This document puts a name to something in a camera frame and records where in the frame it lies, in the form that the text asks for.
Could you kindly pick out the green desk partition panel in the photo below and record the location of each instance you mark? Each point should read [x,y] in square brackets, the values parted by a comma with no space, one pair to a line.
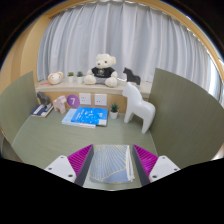
[186,120]
[18,106]

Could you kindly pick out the wooden back ledge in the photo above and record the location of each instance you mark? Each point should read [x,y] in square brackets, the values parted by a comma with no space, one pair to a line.
[73,88]

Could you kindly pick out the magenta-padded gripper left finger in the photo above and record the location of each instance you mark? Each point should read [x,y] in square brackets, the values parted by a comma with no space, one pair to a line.
[63,165]

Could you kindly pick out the white pleated curtain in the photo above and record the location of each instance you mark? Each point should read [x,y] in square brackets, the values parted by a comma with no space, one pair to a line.
[133,36]

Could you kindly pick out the white wall socket plate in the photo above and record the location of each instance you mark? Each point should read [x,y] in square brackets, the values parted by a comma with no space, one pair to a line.
[100,99]
[84,99]

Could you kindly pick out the small black horse figurine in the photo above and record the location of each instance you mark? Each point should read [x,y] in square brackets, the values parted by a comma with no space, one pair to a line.
[131,76]

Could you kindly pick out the cream plush animal toy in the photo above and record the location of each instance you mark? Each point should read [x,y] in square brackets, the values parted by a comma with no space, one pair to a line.
[55,78]

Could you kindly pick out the large white horse figurine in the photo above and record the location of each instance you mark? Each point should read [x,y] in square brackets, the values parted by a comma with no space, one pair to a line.
[138,106]

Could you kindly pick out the pink horse figurine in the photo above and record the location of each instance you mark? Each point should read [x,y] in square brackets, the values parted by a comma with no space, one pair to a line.
[60,105]

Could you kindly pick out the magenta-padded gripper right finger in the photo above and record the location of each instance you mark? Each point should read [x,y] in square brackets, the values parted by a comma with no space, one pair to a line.
[161,165]

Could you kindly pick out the round purple number sign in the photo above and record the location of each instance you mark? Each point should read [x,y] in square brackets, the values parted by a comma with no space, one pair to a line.
[73,101]

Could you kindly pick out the cream teddy bear black shirt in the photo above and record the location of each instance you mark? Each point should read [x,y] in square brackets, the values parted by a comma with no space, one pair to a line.
[101,71]

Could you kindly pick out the small potted plant white pot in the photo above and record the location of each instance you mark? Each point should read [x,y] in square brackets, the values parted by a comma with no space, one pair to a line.
[70,79]
[79,79]
[114,114]

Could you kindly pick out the blue towel with yellow leaf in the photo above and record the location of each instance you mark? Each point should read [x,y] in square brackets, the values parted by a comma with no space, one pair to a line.
[110,165]

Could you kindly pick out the bright blue book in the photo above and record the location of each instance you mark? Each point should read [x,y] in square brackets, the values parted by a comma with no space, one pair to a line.
[90,115]

